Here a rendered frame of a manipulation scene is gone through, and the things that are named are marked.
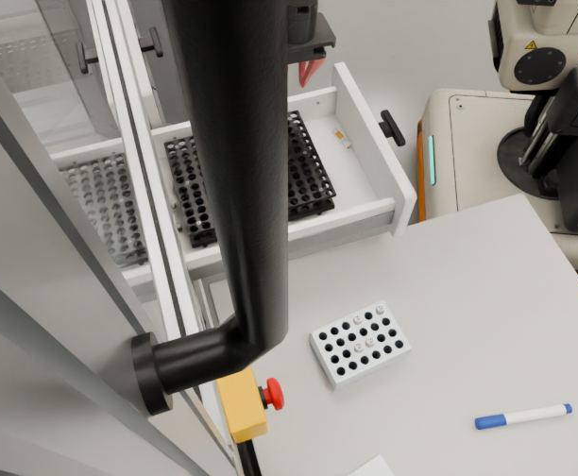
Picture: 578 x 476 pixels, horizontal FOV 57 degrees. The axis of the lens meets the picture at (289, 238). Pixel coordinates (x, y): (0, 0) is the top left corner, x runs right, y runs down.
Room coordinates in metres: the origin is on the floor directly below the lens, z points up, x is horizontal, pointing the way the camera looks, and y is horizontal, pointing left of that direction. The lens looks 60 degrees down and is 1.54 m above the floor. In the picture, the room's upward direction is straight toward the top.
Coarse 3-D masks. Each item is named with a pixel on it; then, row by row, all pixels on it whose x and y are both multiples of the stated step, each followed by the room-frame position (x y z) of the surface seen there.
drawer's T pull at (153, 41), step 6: (150, 30) 0.79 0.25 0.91; (156, 30) 0.79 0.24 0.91; (150, 36) 0.78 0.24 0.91; (156, 36) 0.78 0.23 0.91; (144, 42) 0.76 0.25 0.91; (150, 42) 0.76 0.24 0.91; (156, 42) 0.76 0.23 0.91; (144, 48) 0.75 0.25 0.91; (150, 48) 0.75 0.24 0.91; (156, 48) 0.74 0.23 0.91; (156, 54) 0.74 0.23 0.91; (162, 54) 0.74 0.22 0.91
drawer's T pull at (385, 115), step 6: (384, 114) 0.59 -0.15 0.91; (390, 114) 0.59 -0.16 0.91; (384, 120) 0.58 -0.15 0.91; (390, 120) 0.58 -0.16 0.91; (384, 126) 0.57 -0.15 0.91; (390, 126) 0.57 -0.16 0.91; (396, 126) 0.57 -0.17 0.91; (384, 132) 0.55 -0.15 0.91; (390, 132) 0.55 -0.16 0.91; (396, 132) 0.55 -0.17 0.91; (396, 138) 0.54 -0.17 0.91; (402, 138) 0.54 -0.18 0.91; (402, 144) 0.53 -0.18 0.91
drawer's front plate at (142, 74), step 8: (120, 0) 0.85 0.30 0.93; (120, 8) 0.83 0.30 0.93; (128, 8) 0.83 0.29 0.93; (128, 16) 0.81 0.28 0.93; (128, 24) 0.79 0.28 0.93; (128, 32) 0.77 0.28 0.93; (128, 40) 0.75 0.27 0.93; (136, 40) 0.75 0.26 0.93; (136, 48) 0.73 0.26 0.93; (136, 56) 0.71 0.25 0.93; (136, 64) 0.69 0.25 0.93; (144, 64) 0.75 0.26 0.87; (136, 72) 0.67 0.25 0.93; (144, 72) 0.67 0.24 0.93; (144, 80) 0.65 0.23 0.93; (144, 88) 0.63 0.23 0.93; (144, 96) 0.62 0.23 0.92; (152, 96) 0.62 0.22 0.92; (144, 104) 0.62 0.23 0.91; (152, 104) 0.62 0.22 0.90; (152, 112) 0.62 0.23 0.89; (152, 120) 0.62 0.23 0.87; (160, 120) 0.62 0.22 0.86; (152, 128) 0.62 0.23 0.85
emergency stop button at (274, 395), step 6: (270, 378) 0.18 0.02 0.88; (270, 384) 0.17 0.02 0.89; (276, 384) 0.17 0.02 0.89; (264, 390) 0.16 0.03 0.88; (270, 390) 0.16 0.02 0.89; (276, 390) 0.16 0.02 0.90; (270, 396) 0.16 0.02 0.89; (276, 396) 0.16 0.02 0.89; (282, 396) 0.16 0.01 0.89; (270, 402) 0.15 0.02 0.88; (276, 402) 0.15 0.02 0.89; (282, 402) 0.15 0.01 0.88; (276, 408) 0.14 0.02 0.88
